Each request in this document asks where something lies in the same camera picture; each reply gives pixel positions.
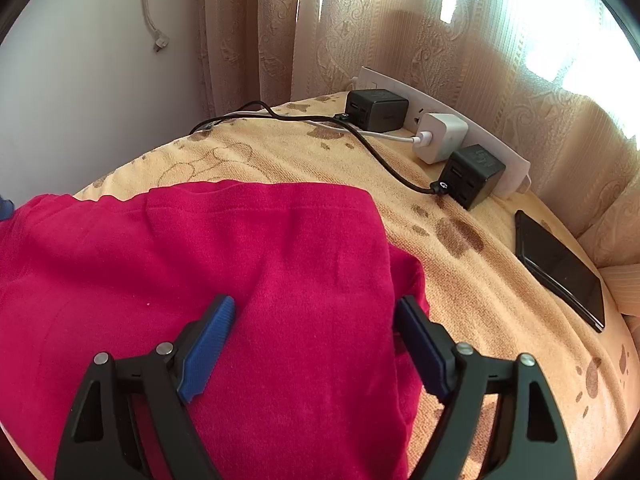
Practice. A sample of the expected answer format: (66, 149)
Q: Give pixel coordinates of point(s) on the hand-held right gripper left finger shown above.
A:
(210, 350)

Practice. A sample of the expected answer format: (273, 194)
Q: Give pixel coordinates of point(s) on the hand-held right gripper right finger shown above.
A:
(420, 350)

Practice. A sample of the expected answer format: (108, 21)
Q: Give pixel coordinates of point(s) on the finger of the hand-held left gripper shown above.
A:
(5, 209)

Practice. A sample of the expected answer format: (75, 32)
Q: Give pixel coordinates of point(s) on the red sweater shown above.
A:
(200, 260)

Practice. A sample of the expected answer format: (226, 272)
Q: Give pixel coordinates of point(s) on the tan paw print blanket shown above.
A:
(500, 320)

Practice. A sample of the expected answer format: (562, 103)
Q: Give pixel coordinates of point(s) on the black smartphone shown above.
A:
(555, 270)

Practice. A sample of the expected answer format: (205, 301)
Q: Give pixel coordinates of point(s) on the black power adapter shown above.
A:
(380, 110)
(475, 175)

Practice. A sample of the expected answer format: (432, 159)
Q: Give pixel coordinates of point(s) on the white power strip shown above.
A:
(515, 177)

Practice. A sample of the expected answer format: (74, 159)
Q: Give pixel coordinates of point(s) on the thick peach curtain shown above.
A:
(625, 290)

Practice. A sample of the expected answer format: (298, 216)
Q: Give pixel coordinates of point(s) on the white power adapter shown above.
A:
(442, 132)

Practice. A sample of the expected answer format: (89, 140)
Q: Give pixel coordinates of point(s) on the beige lace curtain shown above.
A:
(400, 20)

